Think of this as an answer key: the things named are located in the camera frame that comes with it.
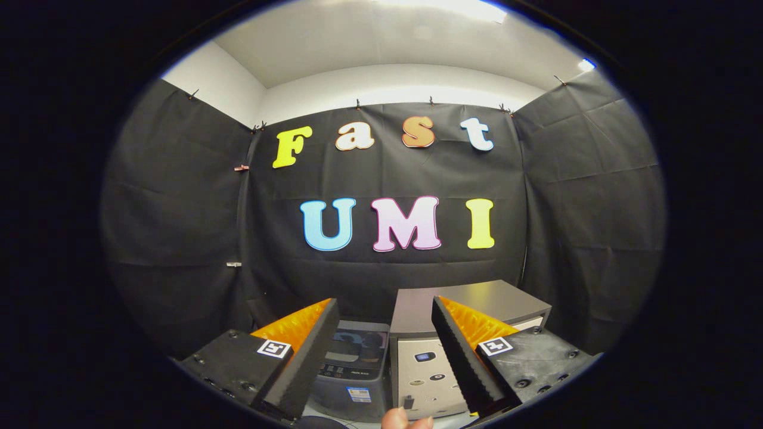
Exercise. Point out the ceiling light panel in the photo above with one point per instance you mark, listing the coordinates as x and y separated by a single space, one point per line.
459 7
587 64

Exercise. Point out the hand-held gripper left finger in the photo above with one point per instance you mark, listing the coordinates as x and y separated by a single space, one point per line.
309 366

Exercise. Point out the small dark washing machine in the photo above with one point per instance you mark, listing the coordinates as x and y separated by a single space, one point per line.
351 399

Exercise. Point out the grey beige cabinet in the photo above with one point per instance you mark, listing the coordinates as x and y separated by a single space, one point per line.
417 310

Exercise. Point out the black backdrop cloth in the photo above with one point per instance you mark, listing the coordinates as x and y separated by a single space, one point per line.
387 176

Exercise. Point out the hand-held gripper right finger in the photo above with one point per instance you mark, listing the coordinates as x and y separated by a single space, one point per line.
462 363

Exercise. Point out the washing machine glass lid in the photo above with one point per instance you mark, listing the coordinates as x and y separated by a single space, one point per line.
357 342

